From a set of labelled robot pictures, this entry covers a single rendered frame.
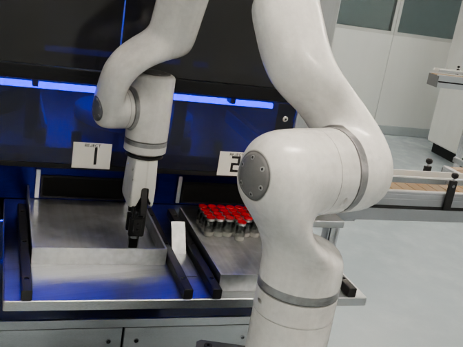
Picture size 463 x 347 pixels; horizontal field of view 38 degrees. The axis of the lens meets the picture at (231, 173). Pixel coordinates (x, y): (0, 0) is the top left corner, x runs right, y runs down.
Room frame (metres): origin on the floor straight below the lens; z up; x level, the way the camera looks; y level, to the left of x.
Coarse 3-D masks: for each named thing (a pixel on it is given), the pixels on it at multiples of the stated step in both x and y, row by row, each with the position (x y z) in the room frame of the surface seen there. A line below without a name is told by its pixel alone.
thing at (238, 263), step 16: (192, 224) 1.48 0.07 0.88; (208, 240) 1.41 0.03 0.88; (224, 240) 1.42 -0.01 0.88; (256, 240) 1.45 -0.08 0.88; (208, 256) 1.26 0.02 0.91; (224, 256) 1.33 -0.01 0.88; (240, 256) 1.35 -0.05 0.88; (256, 256) 1.36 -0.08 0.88; (224, 272) 1.26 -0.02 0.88; (240, 272) 1.27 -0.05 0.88; (256, 272) 1.28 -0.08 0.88; (224, 288) 1.18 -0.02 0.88; (240, 288) 1.19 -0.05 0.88
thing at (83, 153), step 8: (80, 144) 1.44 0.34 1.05; (88, 144) 1.45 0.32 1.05; (96, 144) 1.45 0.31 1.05; (104, 144) 1.46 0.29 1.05; (72, 152) 1.43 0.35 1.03; (80, 152) 1.44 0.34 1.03; (88, 152) 1.45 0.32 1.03; (104, 152) 1.46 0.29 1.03; (72, 160) 1.43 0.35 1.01; (80, 160) 1.44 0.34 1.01; (88, 160) 1.45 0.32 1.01; (96, 160) 1.45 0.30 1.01; (104, 160) 1.46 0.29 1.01; (88, 168) 1.45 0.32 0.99; (96, 168) 1.45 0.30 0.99; (104, 168) 1.46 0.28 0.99
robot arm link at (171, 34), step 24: (168, 0) 1.20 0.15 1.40; (192, 0) 1.20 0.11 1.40; (168, 24) 1.21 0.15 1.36; (192, 24) 1.22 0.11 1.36; (120, 48) 1.23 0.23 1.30; (144, 48) 1.21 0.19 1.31; (168, 48) 1.21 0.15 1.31; (120, 72) 1.19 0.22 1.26; (96, 96) 1.22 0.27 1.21; (120, 96) 1.20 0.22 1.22; (96, 120) 1.22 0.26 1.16; (120, 120) 1.22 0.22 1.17
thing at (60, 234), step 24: (48, 216) 1.39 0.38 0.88; (72, 216) 1.42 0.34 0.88; (96, 216) 1.44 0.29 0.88; (120, 216) 1.46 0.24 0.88; (48, 240) 1.27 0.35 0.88; (72, 240) 1.29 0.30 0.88; (96, 240) 1.31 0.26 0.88; (120, 240) 1.33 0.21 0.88; (144, 240) 1.35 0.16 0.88; (120, 264) 1.22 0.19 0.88; (144, 264) 1.24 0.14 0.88
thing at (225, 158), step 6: (222, 156) 1.55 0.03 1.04; (228, 156) 1.56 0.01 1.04; (222, 162) 1.55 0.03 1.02; (228, 162) 1.56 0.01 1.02; (234, 162) 1.57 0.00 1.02; (222, 168) 1.56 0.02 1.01; (228, 168) 1.56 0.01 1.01; (234, 168) 1.57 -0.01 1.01; (216, 174) 1.55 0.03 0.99; (222, 174) 1.56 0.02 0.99; (228, 174) 1.56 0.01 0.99; (234, 174) 1.57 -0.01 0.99
